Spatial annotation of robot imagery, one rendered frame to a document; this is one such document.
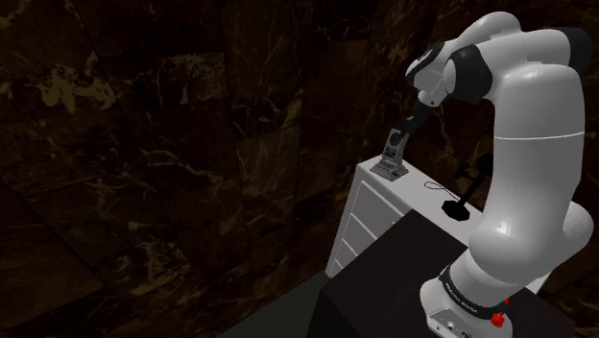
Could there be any white chest of drawers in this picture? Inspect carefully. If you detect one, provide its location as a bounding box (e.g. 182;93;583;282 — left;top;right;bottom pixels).
325;156;553;295

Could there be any thin black wire loop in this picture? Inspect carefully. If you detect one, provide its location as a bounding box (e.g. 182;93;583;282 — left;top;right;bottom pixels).
423;181;463;203

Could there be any black robot stand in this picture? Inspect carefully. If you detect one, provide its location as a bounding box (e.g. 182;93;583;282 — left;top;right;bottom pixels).
306;208;577;338

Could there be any grey angled stand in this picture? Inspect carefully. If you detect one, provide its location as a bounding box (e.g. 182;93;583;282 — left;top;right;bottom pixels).
369;128;410;182

